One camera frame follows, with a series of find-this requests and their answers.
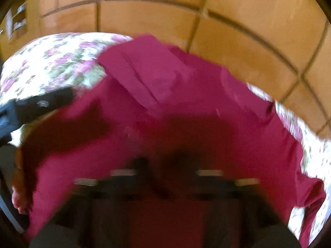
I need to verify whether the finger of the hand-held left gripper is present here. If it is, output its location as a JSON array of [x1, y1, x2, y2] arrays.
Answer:
[[14, 87, 74, 120]]

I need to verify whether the magenta small garment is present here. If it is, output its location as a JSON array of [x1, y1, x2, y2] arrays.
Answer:
[[22, 33, 327, 248]]

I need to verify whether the floral bed sheet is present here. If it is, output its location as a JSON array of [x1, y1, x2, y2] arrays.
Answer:
[[0, 32, 331, 241]]

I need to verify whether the wooden shelf unit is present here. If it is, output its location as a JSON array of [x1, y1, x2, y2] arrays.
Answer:
[[5, 0, 28, 40]]

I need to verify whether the person's left hand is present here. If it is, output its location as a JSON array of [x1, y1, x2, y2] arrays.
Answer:
[[11, 145, 35, 215]]

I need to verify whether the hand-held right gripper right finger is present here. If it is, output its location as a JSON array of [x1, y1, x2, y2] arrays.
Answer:
[[176, 150, 275, 228]]

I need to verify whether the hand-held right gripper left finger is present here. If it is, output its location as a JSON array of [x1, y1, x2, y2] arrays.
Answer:
[[65, 156, 156, 228]]

